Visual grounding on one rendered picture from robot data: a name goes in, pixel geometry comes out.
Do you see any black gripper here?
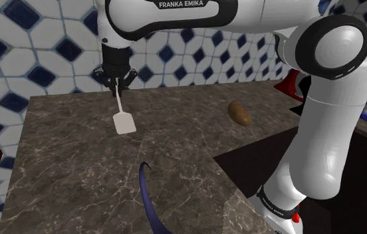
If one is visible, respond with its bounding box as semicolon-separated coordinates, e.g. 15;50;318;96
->
93;43;138;98

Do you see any white spatula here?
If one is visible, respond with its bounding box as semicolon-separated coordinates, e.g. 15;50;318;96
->
112;77;138;136

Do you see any dark purple curved object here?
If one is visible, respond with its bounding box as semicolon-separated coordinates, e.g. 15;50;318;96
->
138;161;175;234

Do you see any brown potato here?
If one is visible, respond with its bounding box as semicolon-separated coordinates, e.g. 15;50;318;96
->
227;100;253;128

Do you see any red and black appliance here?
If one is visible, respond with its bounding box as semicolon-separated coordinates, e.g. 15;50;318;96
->
273;68;312;116

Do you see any dark robot stand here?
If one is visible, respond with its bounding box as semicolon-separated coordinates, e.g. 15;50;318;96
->
212;125;367;234

